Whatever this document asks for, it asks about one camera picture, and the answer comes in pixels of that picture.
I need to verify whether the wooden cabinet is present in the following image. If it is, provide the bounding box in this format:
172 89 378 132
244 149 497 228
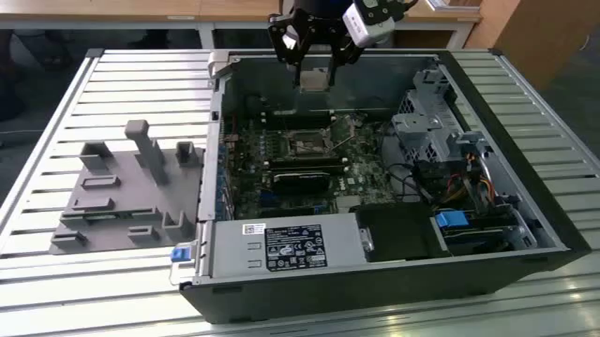
463 0 600 93

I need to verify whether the black plastic fan shroud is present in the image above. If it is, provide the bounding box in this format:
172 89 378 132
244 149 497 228
351 202 454 263

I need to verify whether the black graphics card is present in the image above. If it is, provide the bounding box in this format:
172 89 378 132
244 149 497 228
271 170 331 197

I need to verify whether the blue disk carrier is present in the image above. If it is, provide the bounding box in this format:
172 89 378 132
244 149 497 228
433 209 469 232

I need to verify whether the coloured power wire bundle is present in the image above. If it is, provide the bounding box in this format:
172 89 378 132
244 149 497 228
439 173 498 205

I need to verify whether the black open PC case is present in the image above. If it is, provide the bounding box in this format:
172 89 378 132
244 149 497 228
179 48 592 326

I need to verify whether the silver metal disk bay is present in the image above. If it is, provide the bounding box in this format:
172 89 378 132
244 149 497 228
439 201 540 256

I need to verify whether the green RAM stick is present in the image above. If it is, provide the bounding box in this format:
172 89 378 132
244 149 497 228
64 209 155 221

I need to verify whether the small square silver CPU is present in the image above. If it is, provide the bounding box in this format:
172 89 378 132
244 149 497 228
299 70 329 93

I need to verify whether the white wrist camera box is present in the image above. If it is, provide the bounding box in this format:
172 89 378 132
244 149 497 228
341 0 398 47

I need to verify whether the grey plastic parts rack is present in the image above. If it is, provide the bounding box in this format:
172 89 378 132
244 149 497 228
48 119 207 256

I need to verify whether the CPU socket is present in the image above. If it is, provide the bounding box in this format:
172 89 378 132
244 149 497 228
287 129 334 158

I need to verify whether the silver metal drive cage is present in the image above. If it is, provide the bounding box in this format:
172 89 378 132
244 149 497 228
389 68 493 164

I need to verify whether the black expansion slot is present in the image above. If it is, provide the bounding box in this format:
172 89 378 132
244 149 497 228
258 206 314 218

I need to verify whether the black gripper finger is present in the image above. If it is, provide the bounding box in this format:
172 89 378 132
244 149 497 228
267 8 306 87
327 20 365 87

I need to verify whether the silver chipset heatsink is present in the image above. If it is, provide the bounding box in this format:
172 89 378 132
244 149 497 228
335 196 366 212

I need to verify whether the green motherboard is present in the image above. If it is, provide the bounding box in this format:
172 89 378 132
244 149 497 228
219 108 399 220

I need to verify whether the black wire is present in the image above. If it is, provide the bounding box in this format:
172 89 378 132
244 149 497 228
386 163 439 205

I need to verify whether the grey power supply unit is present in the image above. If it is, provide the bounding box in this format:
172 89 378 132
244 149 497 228
206 213 369 280

